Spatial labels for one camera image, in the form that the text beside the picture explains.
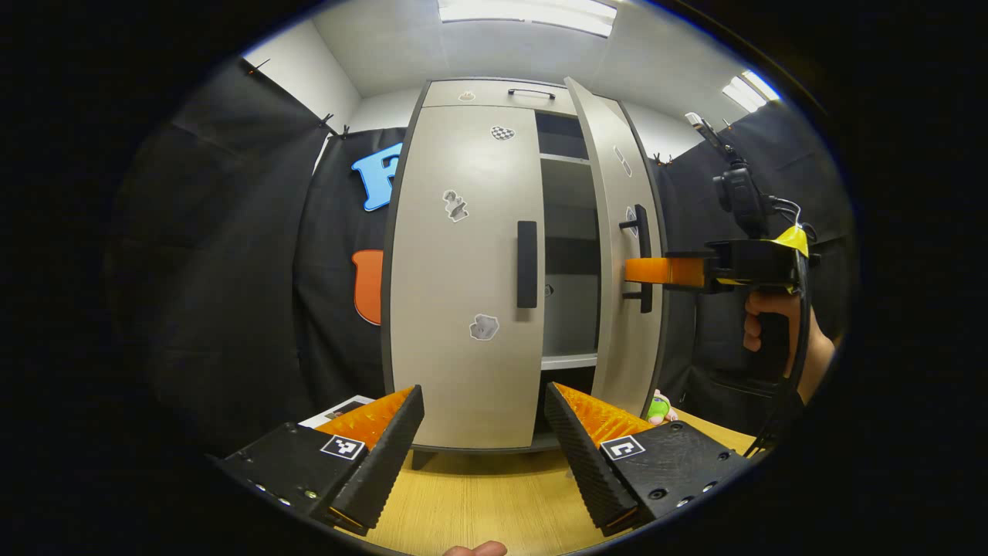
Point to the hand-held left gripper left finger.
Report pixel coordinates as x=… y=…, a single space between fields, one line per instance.
x=386 y=455

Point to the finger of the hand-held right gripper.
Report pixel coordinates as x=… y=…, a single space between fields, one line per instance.
x=656 y=270

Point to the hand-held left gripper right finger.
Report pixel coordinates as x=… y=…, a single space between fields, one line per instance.
x=587 y=463

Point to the beige shoe cabinet door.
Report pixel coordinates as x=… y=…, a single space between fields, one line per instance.
x=463 y=309
x=617 y=347

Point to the beige double-door shoe cabinet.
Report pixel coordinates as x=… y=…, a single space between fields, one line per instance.
x=571 y=201

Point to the white cabinet shelf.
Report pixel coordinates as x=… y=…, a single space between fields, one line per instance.
x=563 y=158
x=570 y=361

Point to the white booklet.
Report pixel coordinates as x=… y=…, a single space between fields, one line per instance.
x=340 y=409

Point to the green and pink plush toy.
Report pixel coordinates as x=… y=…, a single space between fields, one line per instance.
x=658 y=409

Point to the small ceiling light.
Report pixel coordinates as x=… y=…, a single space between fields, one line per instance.
x=750 y=91

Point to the black backdrop cloth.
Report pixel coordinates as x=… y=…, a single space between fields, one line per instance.
x=216 y=270

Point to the long ceiling light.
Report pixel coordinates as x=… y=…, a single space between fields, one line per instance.
x=525 y=14

